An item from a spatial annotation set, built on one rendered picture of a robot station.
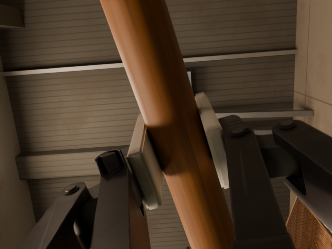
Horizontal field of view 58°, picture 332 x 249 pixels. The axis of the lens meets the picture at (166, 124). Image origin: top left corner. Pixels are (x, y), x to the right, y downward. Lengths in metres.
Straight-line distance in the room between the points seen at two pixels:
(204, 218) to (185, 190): 0.02
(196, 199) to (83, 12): 3.54
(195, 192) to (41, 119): 3.82
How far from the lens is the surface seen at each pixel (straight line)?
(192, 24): 3.56
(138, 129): 0.16
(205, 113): 0.15
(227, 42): 3.61
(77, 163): 3.81
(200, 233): 0.18
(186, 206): 0.17
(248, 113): 3.35
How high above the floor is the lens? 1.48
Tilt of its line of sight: 1 degrees up
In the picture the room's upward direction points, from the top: 94 degrees counter-clockwise
